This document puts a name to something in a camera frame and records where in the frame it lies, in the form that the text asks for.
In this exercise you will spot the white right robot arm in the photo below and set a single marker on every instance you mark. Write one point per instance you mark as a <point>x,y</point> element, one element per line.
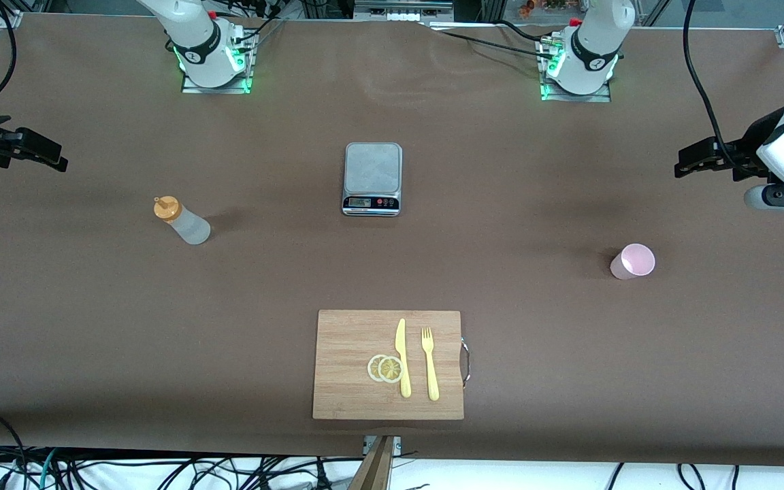
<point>198,41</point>

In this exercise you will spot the silver digital kitchen scale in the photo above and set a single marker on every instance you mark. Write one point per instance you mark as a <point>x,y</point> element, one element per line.
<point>372,170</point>

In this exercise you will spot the yellow plastic knife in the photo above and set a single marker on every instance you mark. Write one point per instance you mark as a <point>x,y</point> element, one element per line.
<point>401,344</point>

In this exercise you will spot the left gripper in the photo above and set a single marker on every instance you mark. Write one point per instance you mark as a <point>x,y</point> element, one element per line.
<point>746,145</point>

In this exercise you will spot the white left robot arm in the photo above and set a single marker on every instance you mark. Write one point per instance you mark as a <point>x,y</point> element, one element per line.
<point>589,54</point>

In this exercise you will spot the brown table cover sheet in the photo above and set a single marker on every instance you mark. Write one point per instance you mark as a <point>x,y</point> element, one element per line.
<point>569,170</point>

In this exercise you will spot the lemon slice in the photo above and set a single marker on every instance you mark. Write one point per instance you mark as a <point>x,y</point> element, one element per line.
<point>390,369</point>
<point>372,368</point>

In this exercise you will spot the white power strip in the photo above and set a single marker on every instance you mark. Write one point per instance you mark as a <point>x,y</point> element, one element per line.
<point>404,17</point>

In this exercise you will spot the yellow plastic fork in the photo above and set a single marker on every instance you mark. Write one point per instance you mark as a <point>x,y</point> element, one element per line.
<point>431,374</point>

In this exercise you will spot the clear squeeze bottle orange cap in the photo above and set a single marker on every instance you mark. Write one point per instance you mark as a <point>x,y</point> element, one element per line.
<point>191,228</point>

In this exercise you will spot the pink plastic cup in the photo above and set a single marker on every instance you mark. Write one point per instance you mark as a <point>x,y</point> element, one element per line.
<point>630,265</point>

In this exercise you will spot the wooden post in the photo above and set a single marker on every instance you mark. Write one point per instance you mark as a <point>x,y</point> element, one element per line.
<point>375,473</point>

